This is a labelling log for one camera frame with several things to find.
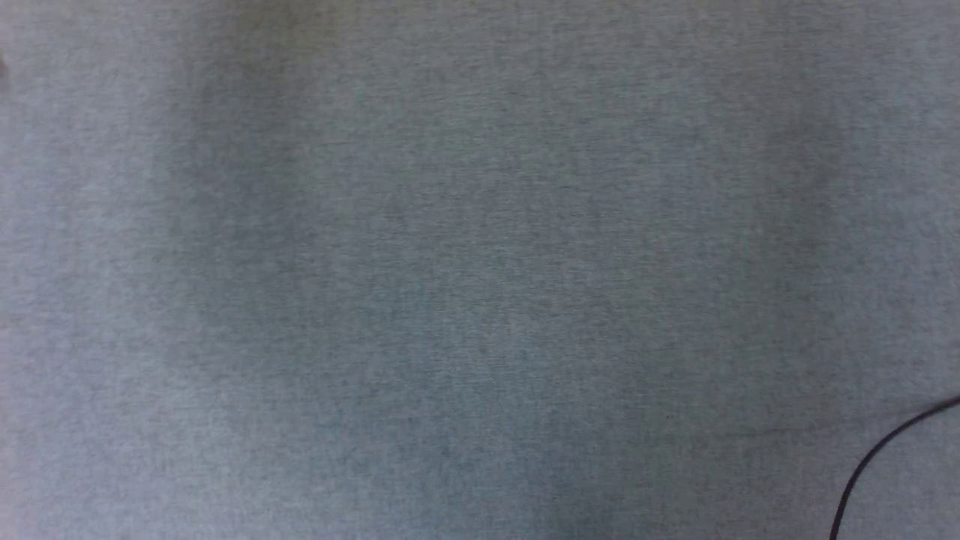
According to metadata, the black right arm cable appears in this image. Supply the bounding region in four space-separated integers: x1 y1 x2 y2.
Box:
829 396 960 540

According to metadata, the grey fabric sofa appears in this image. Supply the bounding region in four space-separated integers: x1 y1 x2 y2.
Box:
0 0 960 540

